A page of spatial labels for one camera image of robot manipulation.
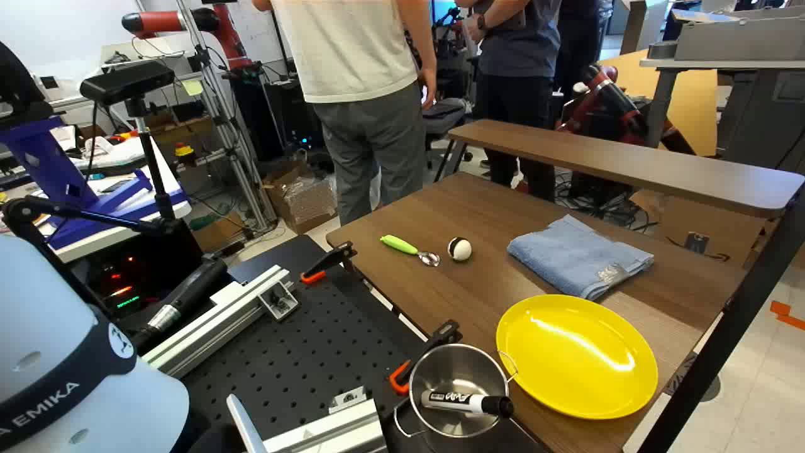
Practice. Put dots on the yellow plastic plate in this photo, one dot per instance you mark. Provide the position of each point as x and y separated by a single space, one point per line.
578 356

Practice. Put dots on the open cardboard box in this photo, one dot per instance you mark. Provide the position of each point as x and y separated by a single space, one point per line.
302 202

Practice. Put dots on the aluminium frame rack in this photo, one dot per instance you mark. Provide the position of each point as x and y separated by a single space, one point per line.
226 115

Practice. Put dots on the black camera on tripod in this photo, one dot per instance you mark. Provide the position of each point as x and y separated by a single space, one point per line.
125 80

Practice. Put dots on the white and black ball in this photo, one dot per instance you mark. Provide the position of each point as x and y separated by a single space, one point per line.
458 250

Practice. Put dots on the blue plastic panel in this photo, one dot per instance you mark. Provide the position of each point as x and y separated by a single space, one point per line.
50 164

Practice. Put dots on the red and black machine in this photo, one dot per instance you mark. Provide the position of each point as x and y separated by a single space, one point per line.
600 103

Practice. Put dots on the raised wooden shelf board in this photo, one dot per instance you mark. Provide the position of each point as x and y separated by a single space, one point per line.
630 164

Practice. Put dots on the long aluminium extrusion rail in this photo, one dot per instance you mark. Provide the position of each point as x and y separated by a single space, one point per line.
216 322

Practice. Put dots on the grey standing desk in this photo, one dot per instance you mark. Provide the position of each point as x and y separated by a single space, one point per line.
754 101

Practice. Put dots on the person in grey trousers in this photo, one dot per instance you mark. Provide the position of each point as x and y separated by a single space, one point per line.
352 51

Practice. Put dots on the person in dark blue shirt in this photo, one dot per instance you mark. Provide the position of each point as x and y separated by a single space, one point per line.
515 40

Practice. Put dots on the aluminium extrusion rail with bracket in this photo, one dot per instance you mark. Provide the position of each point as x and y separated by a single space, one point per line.
334 430

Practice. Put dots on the red robot arm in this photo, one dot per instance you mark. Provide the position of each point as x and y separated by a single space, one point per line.
230 39

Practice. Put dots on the black metal desk frame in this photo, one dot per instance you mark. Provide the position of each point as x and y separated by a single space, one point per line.
737 302

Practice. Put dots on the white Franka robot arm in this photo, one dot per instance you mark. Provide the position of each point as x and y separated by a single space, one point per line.
50 334

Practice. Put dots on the black perforated breadboard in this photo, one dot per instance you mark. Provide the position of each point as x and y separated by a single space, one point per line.
317 352

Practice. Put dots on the silver metal pot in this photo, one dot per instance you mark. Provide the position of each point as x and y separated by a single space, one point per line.
456 367

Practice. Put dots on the black orange bar clamp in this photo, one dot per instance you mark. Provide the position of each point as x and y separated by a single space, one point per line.
440 333
322 268

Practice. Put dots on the blue folded towel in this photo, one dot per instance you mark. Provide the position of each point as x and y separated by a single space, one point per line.
568 251

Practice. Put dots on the black office chair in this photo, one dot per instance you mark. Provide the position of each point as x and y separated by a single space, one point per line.
442 113

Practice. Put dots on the black cylindrical tube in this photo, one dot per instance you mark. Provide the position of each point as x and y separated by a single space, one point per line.
178 298

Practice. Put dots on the small black desk fitting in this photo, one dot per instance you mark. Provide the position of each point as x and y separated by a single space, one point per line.
695 242

